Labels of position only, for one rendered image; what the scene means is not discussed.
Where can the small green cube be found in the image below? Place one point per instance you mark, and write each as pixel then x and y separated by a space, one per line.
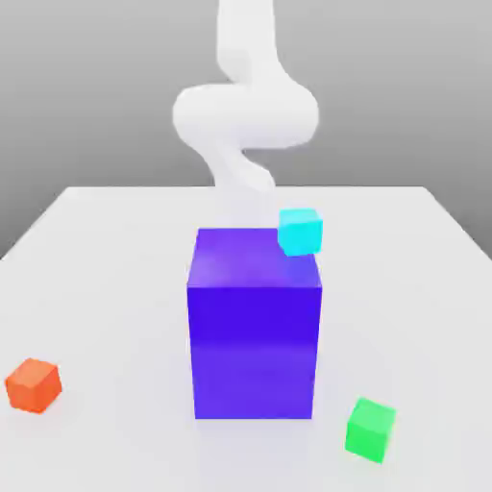
pixel 369 430

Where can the small orange cube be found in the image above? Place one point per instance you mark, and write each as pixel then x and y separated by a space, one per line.
pixel 34 386

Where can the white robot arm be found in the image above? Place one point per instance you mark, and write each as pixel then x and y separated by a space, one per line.
pixel 246 115

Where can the large purple box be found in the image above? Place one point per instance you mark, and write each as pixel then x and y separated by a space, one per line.
pixel 253 338

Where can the small cyan cube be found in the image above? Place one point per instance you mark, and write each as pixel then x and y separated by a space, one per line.
pixel 300 232

